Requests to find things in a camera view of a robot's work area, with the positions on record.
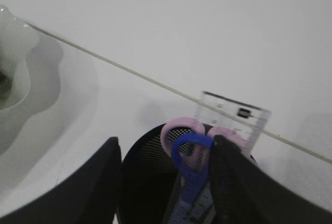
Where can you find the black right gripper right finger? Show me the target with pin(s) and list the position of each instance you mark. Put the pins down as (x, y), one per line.
(243, 193)

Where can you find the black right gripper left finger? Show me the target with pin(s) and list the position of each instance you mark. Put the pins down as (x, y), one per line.
(89, 195)

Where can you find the blue scissors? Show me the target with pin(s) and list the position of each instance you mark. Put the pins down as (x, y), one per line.
(194, 199)

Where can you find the pink scissors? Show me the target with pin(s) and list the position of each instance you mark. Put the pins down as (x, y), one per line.
(181, 128)

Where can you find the clear plastic ruler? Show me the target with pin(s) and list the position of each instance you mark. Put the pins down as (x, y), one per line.
(244, 121)

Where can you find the black mesh pen holder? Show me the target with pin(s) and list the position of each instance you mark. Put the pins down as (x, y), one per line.
(150, 183)

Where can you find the pale green wavy plate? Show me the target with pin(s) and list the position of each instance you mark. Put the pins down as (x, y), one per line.
(18, 39)

